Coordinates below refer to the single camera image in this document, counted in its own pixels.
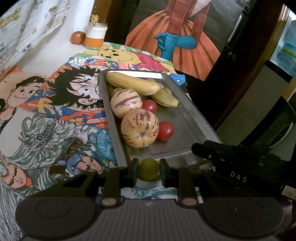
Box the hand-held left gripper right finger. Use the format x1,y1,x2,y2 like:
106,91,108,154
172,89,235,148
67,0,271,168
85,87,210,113
159,158,234,207

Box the dried yellow flowers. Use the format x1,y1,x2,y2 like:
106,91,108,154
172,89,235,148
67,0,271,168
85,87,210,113
90,0,100,24

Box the brown wooden frame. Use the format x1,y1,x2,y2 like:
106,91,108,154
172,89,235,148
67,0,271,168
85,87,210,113
104,0,125,43

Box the small yellow banana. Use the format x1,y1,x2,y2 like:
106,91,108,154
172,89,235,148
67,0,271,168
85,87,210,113
146,78,181,107

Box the red apple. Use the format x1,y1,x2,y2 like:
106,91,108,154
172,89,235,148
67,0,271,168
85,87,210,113
70,31,86,44

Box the long yellow banana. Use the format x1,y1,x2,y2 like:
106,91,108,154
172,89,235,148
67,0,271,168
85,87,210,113
106,72,164,96

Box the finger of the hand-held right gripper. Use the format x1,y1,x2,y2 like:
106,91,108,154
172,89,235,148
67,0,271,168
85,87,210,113
191,140,228,166

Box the metal tray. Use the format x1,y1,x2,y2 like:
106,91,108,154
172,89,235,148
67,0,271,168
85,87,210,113
98,69,223,190

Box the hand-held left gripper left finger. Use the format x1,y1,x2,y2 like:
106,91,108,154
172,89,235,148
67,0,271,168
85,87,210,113
29,158,139,207

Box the striped pepino melon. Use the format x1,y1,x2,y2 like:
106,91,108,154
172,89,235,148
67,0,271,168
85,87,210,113
121,109,160,148
110,89,143,119

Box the red tomato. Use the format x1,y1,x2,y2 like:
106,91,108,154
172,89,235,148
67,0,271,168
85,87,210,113
142,100,158,113
158,121,174,141

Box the white and orange jar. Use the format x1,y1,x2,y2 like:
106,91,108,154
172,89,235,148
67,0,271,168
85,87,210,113
84,23,108,48

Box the cartoon boys poster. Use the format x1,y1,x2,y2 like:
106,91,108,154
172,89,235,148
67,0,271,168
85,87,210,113
0,65,58,135

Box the wall poster orange dress figure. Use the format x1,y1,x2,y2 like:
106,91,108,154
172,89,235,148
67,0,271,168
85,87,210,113
125,0,221,81

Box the plastic water bottle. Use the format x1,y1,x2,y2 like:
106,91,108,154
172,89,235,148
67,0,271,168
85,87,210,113
276,21,296,72

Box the white cartoon printed blanket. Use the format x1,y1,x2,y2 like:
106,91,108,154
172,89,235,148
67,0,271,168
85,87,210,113
0,0,71,77

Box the white-haired figure poster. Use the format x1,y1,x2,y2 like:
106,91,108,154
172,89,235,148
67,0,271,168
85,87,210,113
0,111,201,241

